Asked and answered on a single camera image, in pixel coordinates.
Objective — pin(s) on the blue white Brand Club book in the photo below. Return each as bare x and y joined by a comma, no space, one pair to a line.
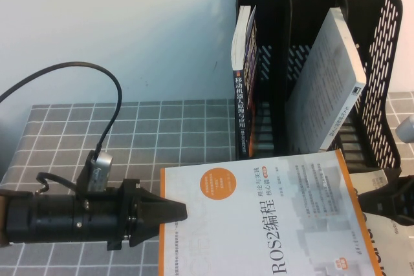
399,250

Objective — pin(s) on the grey checkered tablecloth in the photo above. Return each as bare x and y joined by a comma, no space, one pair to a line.
64,133

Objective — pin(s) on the dark robotics book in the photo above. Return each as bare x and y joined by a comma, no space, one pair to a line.
240,108

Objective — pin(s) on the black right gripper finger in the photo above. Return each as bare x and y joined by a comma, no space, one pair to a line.
375,201

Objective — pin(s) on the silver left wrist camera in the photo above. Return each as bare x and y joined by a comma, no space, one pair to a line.
101,172

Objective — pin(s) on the white book with square logo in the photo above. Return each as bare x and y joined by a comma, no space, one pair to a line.
326,72

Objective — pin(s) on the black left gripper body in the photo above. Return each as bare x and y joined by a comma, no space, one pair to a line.
127,205

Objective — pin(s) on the black plastic book stand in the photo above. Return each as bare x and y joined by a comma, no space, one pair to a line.
278,46

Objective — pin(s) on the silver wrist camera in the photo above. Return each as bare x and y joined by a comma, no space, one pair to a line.
407,130
101,172

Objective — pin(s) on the white orange-bordered ROS2 book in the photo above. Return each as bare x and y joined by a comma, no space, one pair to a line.
258,224

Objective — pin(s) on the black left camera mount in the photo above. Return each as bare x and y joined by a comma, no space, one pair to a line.
82,182

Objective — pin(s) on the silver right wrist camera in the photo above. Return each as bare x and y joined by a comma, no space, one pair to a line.
407,130

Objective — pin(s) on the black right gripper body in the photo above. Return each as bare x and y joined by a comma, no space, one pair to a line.
404,201

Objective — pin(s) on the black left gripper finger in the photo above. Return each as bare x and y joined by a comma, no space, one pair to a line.
165,211
142,232

